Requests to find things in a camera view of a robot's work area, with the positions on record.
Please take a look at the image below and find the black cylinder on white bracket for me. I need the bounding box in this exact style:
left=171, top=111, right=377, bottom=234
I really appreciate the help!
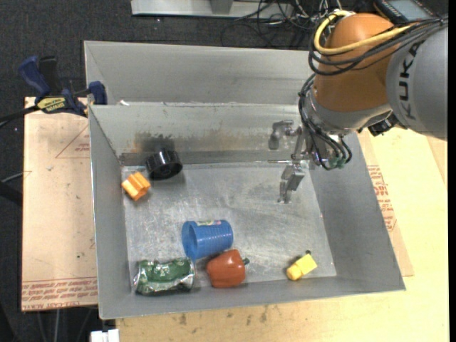
left=367, top=113, right=400, bottom=138

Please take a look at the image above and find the orange toy block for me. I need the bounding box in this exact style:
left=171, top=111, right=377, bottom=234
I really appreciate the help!
left=120, top=171, right=152, bottom=202

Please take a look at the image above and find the black ribbed round knob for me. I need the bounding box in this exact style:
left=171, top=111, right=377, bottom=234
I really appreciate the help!
left=144, top=147, right=184, bottom=182

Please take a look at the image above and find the blue plastic cup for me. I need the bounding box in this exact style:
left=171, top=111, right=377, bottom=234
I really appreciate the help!
left=180, top=219, right=235, bottom=262

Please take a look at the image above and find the red toy bell pepper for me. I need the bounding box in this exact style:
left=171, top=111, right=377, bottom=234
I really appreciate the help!
left=205, top=249, right=251, bottom=289

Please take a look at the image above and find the crushed green can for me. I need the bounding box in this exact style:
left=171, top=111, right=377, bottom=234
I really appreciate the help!
left=133, top=256, right=197, bottom=296

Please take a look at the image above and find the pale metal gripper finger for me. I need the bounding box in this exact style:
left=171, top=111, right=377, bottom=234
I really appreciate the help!
left=277, top=165, right=296, bottom=204
left=284, top=169, right=306, bottom=204

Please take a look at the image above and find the yellow toy block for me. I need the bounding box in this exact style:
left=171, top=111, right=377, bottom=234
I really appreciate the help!
left=285, top=249, right=318, bottom=282

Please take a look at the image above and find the grey metal bin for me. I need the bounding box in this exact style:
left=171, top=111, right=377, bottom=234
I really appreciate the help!
left=83, top=40, right=407, bottom=321

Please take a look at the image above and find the brown cardboard board, red print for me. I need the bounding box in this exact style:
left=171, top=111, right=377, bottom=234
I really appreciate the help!
left=20, top=96, right=415, bottom=313

